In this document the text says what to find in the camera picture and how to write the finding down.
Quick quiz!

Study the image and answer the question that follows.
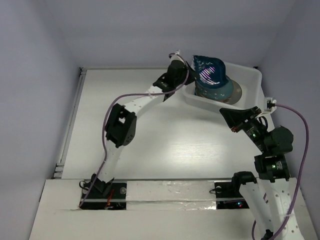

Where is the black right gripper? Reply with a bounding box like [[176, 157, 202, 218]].
[[219, 105, 270, 153]]

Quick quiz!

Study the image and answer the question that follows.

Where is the dark blue leaf-shaped plate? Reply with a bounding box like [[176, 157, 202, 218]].
[[192, 55, 230, 89]]

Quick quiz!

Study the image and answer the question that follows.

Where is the grey reindeer round plate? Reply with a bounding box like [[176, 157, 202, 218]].
[[223, 80, 243, 105]]

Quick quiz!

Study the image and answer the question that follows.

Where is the dark teal round plate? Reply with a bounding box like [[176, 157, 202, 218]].
[[195, 80, 234, 101]]

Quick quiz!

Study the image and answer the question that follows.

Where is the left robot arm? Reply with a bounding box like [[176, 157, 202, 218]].
[[83, 52, 196, 201]]

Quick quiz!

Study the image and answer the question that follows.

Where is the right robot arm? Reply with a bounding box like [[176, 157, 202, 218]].
[[219, 106, 304, 240]]

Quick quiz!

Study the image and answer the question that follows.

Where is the white plastic bin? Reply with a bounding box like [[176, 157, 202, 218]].
[[182, 62, 264, 113]]

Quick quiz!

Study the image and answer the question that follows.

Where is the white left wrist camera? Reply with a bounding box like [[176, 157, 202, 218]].
[[168, 49, 181, 59]]

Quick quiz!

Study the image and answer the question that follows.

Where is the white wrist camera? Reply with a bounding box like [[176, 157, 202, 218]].
[[263, 97, 277, 114], [168, 49, 181, 59]]

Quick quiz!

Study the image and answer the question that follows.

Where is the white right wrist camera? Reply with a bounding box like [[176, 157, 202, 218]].
[[263, 97, 277, 114]]

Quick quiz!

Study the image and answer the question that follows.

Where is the aluminium side rail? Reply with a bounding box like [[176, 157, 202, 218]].
[[51, 66, 88, 180]]

